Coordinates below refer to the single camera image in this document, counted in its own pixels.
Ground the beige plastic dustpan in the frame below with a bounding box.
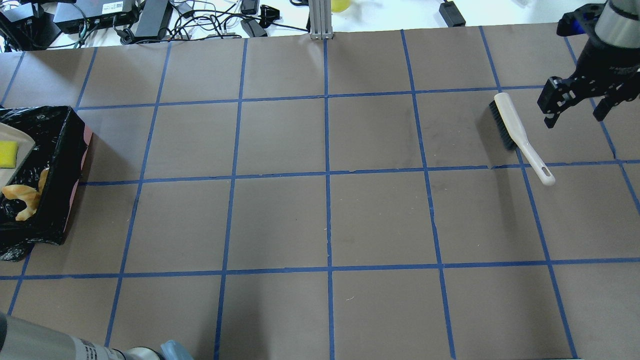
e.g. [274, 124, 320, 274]
[0, 123, 35, 187]

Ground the white hand brush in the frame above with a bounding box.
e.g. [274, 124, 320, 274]
[488, 92, 556, 187]

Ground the yellow sponge piece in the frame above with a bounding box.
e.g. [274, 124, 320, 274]
[0, 140, 19, 169]

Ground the bin with black bag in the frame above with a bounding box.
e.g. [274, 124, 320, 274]
[0, 105, 92, 262]

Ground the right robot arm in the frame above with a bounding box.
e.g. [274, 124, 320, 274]
[537, 0, 640, 129]

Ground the yellow tape roll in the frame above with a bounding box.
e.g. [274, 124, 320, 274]
[330, 0, 352, 13]

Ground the croissant-shaped bread piece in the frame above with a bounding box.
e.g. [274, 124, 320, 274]
[1, 167, 50, 222]

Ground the black power adapter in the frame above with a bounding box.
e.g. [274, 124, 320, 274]
[438, 0, 466, 28]

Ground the aluminium frame post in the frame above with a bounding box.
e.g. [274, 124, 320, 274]
[308, 0, 334, 40]

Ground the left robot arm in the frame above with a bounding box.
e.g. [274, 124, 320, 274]
[0, 313, 194, 360]

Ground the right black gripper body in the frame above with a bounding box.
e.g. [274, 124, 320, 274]
[570, 38, 640, 98]

